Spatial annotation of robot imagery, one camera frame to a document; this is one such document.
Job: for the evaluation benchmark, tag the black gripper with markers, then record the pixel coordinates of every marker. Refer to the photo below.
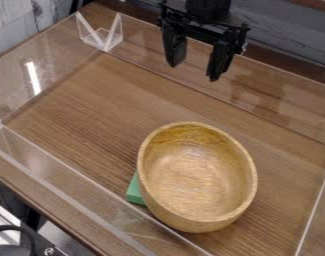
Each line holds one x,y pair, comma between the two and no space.
206,21

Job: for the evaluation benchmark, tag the brown wooden oval bowl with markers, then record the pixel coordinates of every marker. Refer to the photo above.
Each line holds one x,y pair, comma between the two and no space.
197,176

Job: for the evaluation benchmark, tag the green block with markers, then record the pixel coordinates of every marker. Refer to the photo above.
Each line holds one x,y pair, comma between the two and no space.
132,193

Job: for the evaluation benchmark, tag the clear acrylic corner bracket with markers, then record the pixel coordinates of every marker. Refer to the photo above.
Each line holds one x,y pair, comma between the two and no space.
100,38

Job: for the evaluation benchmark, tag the clear acrylic tray wall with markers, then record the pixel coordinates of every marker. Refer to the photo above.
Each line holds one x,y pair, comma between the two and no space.
78,107

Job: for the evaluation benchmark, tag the black metal bracket with bolt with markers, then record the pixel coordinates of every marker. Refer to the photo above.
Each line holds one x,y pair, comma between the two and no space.
44,248

